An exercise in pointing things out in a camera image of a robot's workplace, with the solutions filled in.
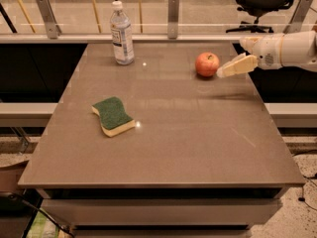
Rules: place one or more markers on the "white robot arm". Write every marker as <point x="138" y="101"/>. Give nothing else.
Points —
<point x="298" y="49"/>

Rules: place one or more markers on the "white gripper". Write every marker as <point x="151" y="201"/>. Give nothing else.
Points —
<point x="267" y="53"/>

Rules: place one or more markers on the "green and yellow sponge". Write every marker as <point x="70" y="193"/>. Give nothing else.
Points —
<point x="112" y="116"/>

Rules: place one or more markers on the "middle metal railing bracket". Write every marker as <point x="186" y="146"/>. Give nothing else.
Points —
<point x="172" y="18"/>

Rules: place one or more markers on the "metal railing bracket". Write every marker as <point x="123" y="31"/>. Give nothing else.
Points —
<point x="172" y="18"/>
<point x="298" y="17"/>
<point x="52" y="28"/>

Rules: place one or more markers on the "black office chair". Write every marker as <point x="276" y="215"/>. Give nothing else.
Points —
<point x="258" y="8"/>

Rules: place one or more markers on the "clear plastic water bottle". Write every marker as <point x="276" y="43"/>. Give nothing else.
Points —
<point x="121" y="31"/>

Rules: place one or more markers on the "glass railing panel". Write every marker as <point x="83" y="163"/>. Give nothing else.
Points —
<point x="147" y="16"/>

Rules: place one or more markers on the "left metal railing bracket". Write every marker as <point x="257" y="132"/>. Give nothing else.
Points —
<point x="52" y="28"/>

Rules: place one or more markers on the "red apple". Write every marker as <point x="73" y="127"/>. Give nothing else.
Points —
<point x="206" y="64"/>

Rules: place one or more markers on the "right metal railing bracket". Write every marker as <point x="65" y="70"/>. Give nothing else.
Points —
<point x="298" y="17"/>

